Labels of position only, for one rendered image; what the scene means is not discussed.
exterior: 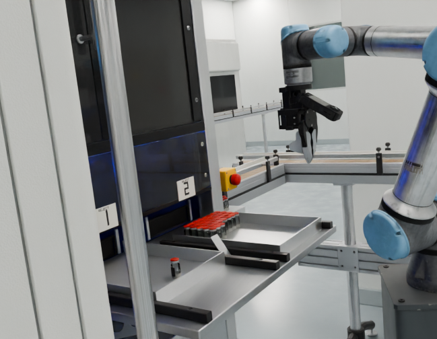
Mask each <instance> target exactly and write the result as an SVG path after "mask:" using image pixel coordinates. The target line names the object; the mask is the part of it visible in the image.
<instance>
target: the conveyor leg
mask: <svg viewBox="0 0 437 339"><path fill-rule="evenodd" d="M333 185H334V186H341V201H342V212H343V232H344V242H345V245H347V246H354V245H356V233H355V222H354V201H353V190H352V186H353V185H354V184H333ZM346 272H347V292H348V302H349V322H350V328H351V329H352V330H361V317H360V296H359V285H358V273H357V272H348V271H346Z"/></svg>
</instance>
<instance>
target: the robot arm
mask: <svg viewBox="0 0 437 339"><path fill-rule="evenodd" d="M280 44H281V53H282V62H283V69H285V70H283V77H284V84H285V85H287V86H285V87H281V88H279V93H282V99H283V108H280V110H278V111H277V113H278V121H279V129H282V130H283V129H285V130H294V129H298V131H297V132H296V140H295V141H293V142H292V143H290V145H289V147H290V150H291V151H294V152H297V153H302V154H304V157H305V160H306V162H307V163H311V161H312V159H313V157H314V153H315V149H316V144H317V136H318V124H317V115H316V113H319V114H321V115H323V116H324V117H325V118H327V119H328V120H330V121H333V122H335V121H337V120H340V118H341V116H342V114H343V111H342V110H340V109H339V108H338V107H336V106H332V105H330V104H329V103H327V102H325V101H323V100H322V99H320V98H318V97H316V96H314V95H312V94H311V93H309V92H308V93H306V89H311V88H312V84H311V83H310V82H312V63H311V60H316V59H330V58H335V57H350V56H369V57H395V58H406V59H422V61H423V62H424V64H425V65H424V69H425V70H426V72H427V73H426V76H425V79H424V81H425V82H426V84H427V86H428V88H429V91H428V94H427V97H426V100H425V102H424V105H423V108H422V111H421V113H420V116H419V119H418V122H417V124H416V127H415V130H414V132H413V136H412V138H411V141H410V144H409V146H408V149H407V152H406V154H405V158H404V160H403V163H402V166H401V169H400V171H399V175H398V176H397V180H396V182H395V185H394V188H391V189H389V190H387V191H386V192H385V193H384V194H383V197H382V200H381V202H380V206H379V208H378V209H377V210H373V211H371V212H370V213H368V214H367V215H366V217H365V219H364V222H363V232H364V237H365V238H366V241H367V243H368V245H369V246H370V248H371V249H372V251H373V252H374V253H376V254H377V255H378V256H380V257H381V258H384V259H386V260H397V259H402V258H406V257H408V255H410V254H411V258H410V261H409V265H408V267H407V272H406V275H407V283H408V284H409V285H410V286H412V287H414V288H416V289H419V290H421V291H426V292H430V293H437V25H428V26H371V25H362V26H339V25H328V26H323V27H321V28H316V29H312V30H309V28H308V25H307V24H294V25H289V26H284V27H283V28H282V29H281V42H280ZM279 116H281V125H280V117H279Z"/></svg>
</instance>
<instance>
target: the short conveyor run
mask: <svg viewBox="0 0 437 339"><path fill-rule="evenodd" d="M238 159H239V160H240V161H239V166H237V167H235V168H236V173H237V174H239V175H240V177H241V182H240V184H239V185H238V187H237V188H235V189H232V190H230V191H227V192H222V196H226V197H228V204H229V206H240V205H242V204H244V203H246V202H248V201H250V200H252V199H254V198H256V197H258V196H260V195H262V194H264V193H266V192H268V191H270V190H272V189H275V188H277V187H279V186H281V185H283V184H286V180H285V165H284V164H279V165H270V163H273V162H275V161H278V157H273V158H271V159H270V156H268V155H266V156H265V157H262V158H260V159H256V160H254V161H251V162H248V163H243V161H242V159H243V156H239V157H238ZM265 159H266V160H265Z"/></svg>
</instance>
